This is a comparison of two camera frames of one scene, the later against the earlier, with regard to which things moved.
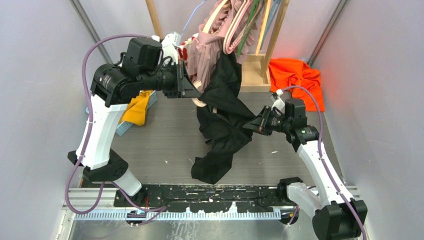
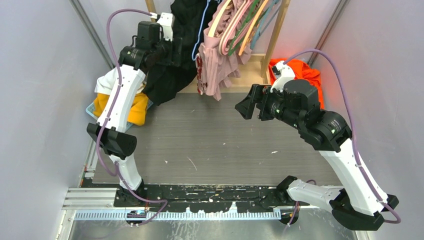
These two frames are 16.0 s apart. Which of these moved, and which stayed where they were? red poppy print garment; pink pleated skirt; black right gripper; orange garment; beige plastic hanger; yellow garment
Moved: red poppy print garment; beige plastic hanger; black right gripper; pink pleated skirt
Stayed: yellow garment; orange garment
